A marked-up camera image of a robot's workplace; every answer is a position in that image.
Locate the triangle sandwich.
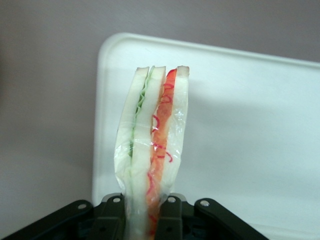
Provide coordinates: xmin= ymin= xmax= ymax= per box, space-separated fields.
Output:
xmin=113 ymin=65 xmax=191 ymax=240

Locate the beige plastic tray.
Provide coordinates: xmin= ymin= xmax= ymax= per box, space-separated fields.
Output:
xmin=90 ymin=32 xmax=320 ymax=240

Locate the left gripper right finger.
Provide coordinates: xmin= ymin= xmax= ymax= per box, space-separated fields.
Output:
xmin=159 ymin=193 xmax=269 ymax=240

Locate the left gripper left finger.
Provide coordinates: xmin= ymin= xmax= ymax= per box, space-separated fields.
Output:
xmin=0 ymin=193 xmax=126 ymax=240

